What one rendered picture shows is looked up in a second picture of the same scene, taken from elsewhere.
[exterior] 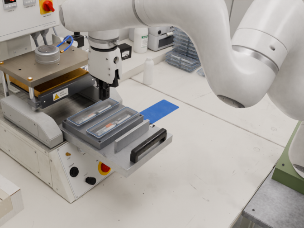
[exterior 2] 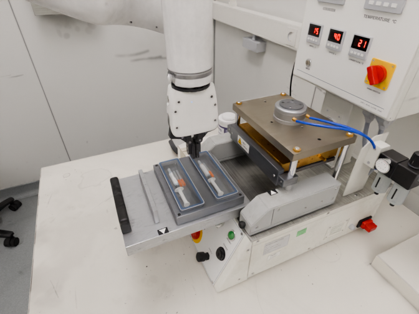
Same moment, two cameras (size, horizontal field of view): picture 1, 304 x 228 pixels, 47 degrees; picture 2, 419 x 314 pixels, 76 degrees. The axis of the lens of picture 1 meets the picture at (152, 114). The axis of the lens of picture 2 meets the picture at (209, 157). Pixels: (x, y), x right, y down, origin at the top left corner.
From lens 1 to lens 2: 1.23 m
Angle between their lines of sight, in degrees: 91
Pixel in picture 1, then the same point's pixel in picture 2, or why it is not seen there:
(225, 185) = not seen: outside the picture
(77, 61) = (277, 135)
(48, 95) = (235, 130)
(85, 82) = (265, 165)
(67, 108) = (265, 181)
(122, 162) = (123, 181)
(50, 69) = (258, 116)
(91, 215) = not seen: hidden behind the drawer
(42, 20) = (363, 92)
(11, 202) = not seen: hidden behind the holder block
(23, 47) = (337, 112)
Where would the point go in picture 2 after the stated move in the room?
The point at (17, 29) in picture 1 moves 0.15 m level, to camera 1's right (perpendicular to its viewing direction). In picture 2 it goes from (329, 80) to (315, 101)
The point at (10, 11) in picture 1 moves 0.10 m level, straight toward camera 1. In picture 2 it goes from (331, 53) to (290, 52)
